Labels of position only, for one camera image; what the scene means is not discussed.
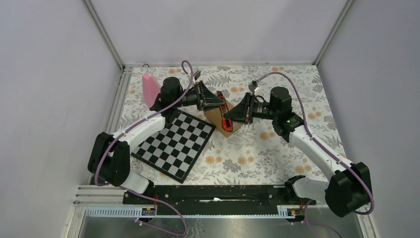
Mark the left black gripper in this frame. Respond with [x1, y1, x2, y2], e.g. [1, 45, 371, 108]
[173, 81, 225, 112]

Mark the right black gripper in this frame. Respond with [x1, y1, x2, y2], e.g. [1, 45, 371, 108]
[223, 93, 278, 125]

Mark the brown cardboard express box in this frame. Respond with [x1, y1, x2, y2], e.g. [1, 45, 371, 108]
[204, 96, 242, 138]

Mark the red black utility knife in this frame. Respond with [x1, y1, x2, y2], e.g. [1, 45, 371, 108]
[216, 91, 233, 132]

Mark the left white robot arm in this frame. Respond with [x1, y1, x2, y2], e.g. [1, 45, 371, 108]
[88, 77, 225, 204]

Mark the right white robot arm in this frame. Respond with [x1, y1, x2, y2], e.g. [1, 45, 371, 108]
[224, 87, 374, 217]

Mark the floral patterned table mat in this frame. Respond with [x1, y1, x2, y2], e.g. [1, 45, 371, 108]
[117, 65, 345, 185]

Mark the pink triangular block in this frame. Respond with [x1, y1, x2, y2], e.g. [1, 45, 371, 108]
[142, 73, 161, 108]

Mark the black white checkerboard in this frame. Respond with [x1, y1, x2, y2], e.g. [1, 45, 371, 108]
[131, 110, 216, 183]

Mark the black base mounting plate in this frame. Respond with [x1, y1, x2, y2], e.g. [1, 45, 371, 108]
[123, 184, 317, 216]

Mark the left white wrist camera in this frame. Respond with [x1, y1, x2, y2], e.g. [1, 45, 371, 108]
[193, 68, 201, 82]

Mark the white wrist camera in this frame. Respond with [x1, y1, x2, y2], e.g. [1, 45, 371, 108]
[248, 80, 260, 96]
[193, 68, 201, 82]

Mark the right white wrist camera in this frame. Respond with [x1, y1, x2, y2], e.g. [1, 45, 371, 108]
[248, 80, 260, 96]

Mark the white slotted cable duct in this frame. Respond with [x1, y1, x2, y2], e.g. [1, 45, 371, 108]
[85, 206, 296, 219]

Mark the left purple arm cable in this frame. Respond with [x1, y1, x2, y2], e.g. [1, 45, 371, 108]
[94, 60, 195, 237]

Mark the right aluminium corner post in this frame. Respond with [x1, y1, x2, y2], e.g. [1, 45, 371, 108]
[312, 0, 355, 66]

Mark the aluminium corner post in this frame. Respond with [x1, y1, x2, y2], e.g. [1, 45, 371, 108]
[81, 0, 125, 71]
[312, 0, 355, 66]

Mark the left aluminium corner post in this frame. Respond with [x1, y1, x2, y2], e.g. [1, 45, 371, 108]
[81, 0, 125, 71]

